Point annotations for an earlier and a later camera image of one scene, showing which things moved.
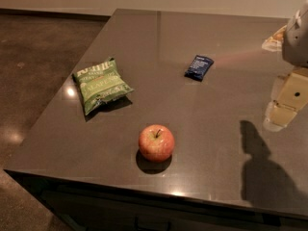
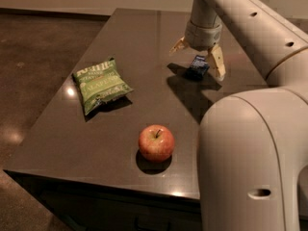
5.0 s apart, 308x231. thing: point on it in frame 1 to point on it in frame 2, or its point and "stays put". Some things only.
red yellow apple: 156,142 stays put
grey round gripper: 296,40 to 202,36
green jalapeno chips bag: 100,83 stays put
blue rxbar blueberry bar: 198,67 stays put
